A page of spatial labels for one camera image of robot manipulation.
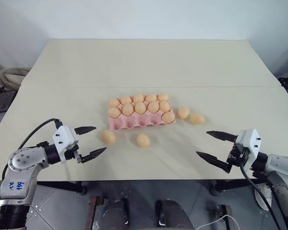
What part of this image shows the pink egg tray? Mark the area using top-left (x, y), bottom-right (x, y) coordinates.
top-left (107, 94), bottom-right (177, 131)

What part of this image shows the white shoe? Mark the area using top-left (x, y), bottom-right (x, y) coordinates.
top-left (254, 184), bottom-right (274, 212)

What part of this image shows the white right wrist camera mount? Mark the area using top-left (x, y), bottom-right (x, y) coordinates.
top-left (235, 128), bottom-right (264, 173)

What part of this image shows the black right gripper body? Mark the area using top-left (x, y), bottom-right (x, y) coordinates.
top-left (227, 141), bottom-right (246, 168)

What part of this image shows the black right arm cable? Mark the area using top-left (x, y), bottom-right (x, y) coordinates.
top-left (238, 161), bottom-right (283, 230)

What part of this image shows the rusty metal stand foot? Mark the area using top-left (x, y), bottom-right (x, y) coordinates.
top-left (87, 195), bottom-right (104, 230)
top-left (217, 204), bottom-right (233, 230)

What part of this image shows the dark rounded shape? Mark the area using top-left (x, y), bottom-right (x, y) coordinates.
top-left (155, 198), bottom-right (195, 230)
top-left (102, 196), bottom-right (131, 230)

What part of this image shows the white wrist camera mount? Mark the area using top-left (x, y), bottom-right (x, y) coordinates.
top-left (52, 125), bottom-right (80, 165)
top-left (235, 128), bottom-right (264, 173)

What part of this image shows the thin white cable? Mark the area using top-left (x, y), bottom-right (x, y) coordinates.
top-left (201, 214), bottom-right (229, 230)

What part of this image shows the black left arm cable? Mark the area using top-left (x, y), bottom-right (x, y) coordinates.
top-left (1, 117), bottom-right (63, 183)

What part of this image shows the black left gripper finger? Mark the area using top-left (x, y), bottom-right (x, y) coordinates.
top-left (74, 126), bottom-right (97, 136)
top-left (78, 147), bottom-right (108, 164)

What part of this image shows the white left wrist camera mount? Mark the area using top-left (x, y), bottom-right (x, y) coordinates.
top-left (52, 125), bottom-right (80, 165)

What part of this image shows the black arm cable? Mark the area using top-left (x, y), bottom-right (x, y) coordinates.
top-left (1, 117), bottom-right (63, 183)
top-left (238, 161), bottom-right (283, 230)

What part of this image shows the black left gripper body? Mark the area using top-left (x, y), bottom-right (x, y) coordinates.
top-left (64, 143), bottom-right (84, 164)

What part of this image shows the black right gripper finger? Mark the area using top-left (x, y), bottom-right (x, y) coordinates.
top-left (195, 150), bottom-right (232, 174)
top-left (205, 130), bottom-right (238, 142)

